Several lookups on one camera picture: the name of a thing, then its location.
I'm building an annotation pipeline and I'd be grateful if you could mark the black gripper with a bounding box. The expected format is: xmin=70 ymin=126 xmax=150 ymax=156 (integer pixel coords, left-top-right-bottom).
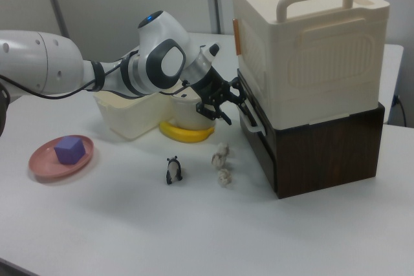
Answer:
xmin=190 ymin=65 xmax=259 ymax=127

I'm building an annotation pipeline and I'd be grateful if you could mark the wooden drawer with white handle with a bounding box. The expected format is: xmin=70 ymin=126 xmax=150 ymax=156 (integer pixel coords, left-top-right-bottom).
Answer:
xmin=235 ymin=69 xmax=279 ymax=195

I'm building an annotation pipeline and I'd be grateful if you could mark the cream open plastic bin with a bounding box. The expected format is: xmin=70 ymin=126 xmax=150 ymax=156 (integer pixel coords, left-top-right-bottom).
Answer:
xmin=93 ymin=90 xmax=174 ymax=142

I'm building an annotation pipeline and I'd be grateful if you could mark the dark wood drawer cabinet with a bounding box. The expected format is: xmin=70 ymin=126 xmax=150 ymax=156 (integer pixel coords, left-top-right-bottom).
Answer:
xmin=235 ymin=69 xmax=386 ymax=200

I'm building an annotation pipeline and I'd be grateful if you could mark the small cream lidded container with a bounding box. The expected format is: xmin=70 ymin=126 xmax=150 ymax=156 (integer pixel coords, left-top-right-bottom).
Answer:
xmin=170 ymin=90 xmax=217 ymax=131

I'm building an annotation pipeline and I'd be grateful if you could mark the yellow toy banana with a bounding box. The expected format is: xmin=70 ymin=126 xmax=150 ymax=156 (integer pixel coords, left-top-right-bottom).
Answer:
xmin=158 ymin=120 xmax=215 ymax=143

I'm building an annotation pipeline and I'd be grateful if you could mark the panda figurine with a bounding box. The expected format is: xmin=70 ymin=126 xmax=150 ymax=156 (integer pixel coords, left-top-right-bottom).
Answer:
xmin=166 ymin=155 xmax=183 ymax=186

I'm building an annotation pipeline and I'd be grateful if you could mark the cream plastic storage box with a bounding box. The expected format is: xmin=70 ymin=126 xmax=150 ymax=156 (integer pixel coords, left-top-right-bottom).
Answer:
xmin=230 ymin=0 xmax=390 ymax=130

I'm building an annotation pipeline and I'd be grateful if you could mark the purple cube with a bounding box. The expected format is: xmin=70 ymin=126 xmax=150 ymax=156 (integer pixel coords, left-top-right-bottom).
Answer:
xmin=53 ymin=136 xmax=87 ymax=165

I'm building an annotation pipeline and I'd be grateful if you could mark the pink plate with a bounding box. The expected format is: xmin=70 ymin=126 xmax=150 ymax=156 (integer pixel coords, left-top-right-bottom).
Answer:
xmin=28 ymin=134 xmax=95 ymax=179

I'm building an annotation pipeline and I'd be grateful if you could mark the black wall cable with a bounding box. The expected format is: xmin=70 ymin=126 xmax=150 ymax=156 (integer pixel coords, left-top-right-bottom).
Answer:
xmin=393 ymin=94 xmax=408 ymax=127

